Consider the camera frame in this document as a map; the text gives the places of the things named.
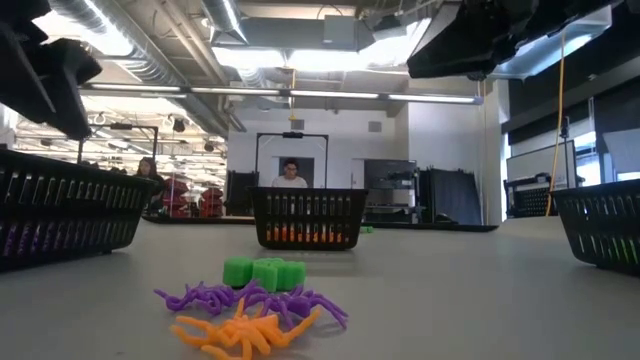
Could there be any grey table mat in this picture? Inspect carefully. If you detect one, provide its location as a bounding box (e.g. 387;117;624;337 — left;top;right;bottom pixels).
0;214;640;360

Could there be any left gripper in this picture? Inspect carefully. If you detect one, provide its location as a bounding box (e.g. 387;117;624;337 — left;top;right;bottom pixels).
0;0;104;143

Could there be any black mesh cart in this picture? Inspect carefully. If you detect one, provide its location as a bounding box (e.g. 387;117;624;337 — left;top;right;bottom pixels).
503;173;556;219

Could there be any white partition board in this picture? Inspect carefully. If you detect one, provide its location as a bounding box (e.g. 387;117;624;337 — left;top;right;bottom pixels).
505;141;576;182

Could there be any short yellow hanging cord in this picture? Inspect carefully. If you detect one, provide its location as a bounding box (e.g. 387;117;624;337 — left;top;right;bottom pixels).
286;68;298;123

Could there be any person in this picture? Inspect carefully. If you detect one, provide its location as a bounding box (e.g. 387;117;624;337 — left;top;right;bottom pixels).
133;156;167;214
270;157;310;190

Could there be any long grey ceiling pipe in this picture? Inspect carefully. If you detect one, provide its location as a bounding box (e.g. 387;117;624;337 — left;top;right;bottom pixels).
79;82;485;105

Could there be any ribbed silver air duct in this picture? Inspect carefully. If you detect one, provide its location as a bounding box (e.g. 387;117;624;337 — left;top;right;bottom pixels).
47;0;231;136

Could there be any black slotted plastic basket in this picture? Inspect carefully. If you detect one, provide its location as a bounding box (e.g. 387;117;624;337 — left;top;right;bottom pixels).
247;185;370;252
0;147;157;274
551;178;640;277

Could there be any yellow hanging cable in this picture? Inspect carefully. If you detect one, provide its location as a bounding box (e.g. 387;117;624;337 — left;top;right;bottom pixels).
543;29;567;217

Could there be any dark door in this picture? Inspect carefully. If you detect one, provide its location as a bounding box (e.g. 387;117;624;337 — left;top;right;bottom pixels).
277;156;316;188

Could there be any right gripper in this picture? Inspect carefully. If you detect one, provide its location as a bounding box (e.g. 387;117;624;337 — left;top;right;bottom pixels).
406;0;621;81

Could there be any grey metal cabinet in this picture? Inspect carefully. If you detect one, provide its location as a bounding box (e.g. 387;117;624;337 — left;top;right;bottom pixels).
363;158;420;225

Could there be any black aluminium table frame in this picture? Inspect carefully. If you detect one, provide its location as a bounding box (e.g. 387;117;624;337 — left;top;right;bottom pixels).
142;213;500;234

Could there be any black fabric panel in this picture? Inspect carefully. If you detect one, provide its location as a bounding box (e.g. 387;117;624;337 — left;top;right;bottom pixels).
226;169;262;217
418;166;484;227

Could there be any orange toy spider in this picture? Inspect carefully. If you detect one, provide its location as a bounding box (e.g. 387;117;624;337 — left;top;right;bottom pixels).
327;225;351;245
168;298;324;360
294;225;326;245
264;225;294;245

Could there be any silver ventilation duct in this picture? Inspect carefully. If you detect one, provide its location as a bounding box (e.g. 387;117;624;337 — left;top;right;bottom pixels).
201;0;250;47

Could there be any red tool cabinet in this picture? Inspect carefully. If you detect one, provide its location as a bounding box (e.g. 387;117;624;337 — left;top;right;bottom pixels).
199;186;225;219
162;177;192;219

